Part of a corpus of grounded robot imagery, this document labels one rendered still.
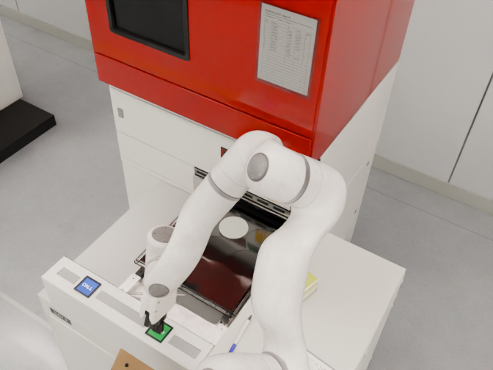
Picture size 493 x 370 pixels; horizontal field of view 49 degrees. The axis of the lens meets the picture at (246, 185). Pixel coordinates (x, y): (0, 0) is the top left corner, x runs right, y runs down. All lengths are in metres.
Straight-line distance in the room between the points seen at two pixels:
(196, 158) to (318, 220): 0.94
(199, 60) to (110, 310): 0.74
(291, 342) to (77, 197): 2.40
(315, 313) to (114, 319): 0.56
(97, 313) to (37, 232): 1.60
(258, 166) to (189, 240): 0.33
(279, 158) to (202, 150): 0.93
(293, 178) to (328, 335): 0.69
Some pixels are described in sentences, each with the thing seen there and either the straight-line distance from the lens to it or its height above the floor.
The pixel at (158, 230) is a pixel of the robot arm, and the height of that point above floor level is 1.30.
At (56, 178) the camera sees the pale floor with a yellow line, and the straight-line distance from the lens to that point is 3.45.
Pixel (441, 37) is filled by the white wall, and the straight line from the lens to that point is 2.98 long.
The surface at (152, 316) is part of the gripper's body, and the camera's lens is 1.43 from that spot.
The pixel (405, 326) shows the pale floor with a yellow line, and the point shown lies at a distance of 2.82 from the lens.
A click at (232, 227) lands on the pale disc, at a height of 0.90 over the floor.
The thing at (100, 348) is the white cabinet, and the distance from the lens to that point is 1.83.
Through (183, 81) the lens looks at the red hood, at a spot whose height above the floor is 1.36.
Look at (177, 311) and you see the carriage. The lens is 1.68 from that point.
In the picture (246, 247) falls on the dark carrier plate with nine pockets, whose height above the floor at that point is 0.90.
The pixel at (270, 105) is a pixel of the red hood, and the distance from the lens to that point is 1.52.
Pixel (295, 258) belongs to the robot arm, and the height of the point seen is 1.51.
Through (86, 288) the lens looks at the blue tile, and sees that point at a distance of 1.66.
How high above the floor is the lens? 2.29
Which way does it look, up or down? 44 degrees down
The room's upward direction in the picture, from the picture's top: 3 degrees clockwise
